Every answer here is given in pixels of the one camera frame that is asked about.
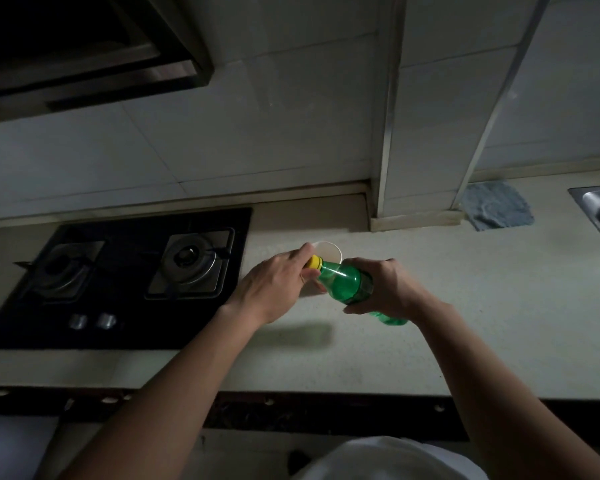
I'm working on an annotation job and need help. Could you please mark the steel range hood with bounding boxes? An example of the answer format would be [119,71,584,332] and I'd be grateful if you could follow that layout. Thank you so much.
[0,0,215,126]

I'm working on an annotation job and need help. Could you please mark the person's left hand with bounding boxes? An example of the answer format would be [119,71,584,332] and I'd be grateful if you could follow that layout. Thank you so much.
[224,243,329,326]

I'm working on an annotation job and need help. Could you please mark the person's left forearm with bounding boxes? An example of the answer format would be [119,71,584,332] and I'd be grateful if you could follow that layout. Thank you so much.
[59,304,269,480]

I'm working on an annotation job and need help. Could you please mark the white cabinet door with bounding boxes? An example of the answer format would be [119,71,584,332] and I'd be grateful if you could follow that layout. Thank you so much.
[0,415,60,480]

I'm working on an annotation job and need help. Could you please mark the white paper cup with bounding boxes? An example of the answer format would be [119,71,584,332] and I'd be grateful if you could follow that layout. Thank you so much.
[300,241,344,298]

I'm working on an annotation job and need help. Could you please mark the steel gas burner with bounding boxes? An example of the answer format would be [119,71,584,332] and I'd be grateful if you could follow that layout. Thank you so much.
[145,227,236,301]
[14,240,106,301]

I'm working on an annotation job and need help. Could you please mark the person's right forearm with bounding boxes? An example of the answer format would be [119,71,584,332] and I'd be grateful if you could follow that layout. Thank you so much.
[410,301,600,480]

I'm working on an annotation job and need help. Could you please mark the green plastic bottle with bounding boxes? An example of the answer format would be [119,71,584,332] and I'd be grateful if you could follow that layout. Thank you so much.
[317,260,409,327]

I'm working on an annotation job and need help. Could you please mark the person's white shirt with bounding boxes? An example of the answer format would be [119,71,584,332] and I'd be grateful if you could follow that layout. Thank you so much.
[289,437,490,480]

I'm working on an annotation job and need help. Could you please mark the person's right hand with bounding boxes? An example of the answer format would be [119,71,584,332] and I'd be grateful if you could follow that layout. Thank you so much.
[342,258,433,324]

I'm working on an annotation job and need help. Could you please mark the black glass gas stove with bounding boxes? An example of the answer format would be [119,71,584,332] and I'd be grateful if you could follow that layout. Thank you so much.
[0,207,254,351]

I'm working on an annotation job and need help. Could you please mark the metal wall corner trim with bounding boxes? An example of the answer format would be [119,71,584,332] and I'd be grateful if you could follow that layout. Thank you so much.
[451,0,552,211]

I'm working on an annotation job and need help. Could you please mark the grey cleaning cloth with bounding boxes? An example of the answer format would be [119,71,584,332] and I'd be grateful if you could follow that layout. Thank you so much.
[458,181,535,232]

